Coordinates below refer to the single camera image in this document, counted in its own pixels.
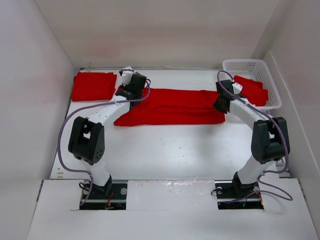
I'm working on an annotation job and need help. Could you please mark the white plastic basket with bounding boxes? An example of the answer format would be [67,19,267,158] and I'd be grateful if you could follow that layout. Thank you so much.
[222,59,282,111]

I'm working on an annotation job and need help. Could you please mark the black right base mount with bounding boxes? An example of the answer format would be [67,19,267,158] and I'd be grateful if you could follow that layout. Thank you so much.
[211,180,264,210]

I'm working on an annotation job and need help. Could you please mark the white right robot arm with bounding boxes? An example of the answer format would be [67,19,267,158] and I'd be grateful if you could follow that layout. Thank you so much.
[213,80,290,204]

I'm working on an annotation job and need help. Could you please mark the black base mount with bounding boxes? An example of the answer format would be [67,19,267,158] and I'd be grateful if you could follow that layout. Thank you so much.
[211,180,264,210]
[79,181,128,211]

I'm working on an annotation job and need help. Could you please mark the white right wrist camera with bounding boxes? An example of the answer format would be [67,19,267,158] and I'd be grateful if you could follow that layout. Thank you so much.
[232,82,243,95]

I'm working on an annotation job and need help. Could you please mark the red t-shirts in basket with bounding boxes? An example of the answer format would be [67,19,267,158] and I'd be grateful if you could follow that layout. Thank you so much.
[233,75,269,107]

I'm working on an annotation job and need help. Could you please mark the folded red t-shirt stack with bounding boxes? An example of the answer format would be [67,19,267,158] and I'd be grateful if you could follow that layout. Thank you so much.
[71,72,117,102]

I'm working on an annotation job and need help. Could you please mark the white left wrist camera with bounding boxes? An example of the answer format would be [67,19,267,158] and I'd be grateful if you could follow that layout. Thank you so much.
[119,66,136,86]

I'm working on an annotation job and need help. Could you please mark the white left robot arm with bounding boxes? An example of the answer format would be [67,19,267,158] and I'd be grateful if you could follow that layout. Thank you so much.
[68,69,151,199]

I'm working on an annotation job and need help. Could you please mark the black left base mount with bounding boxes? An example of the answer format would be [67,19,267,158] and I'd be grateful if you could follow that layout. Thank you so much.
[79,181,128,211]

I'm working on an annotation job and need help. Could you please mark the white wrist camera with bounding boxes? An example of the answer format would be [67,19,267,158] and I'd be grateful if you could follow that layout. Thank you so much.
[119,66,136,86]
[232,82,243,95]

